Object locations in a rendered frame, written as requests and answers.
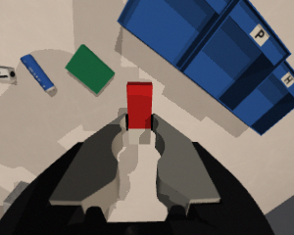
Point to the blue rack of bins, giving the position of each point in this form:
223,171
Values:
245,70

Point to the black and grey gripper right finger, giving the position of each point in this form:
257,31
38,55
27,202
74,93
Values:
188,175

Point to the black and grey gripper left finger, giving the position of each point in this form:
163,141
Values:
86,175

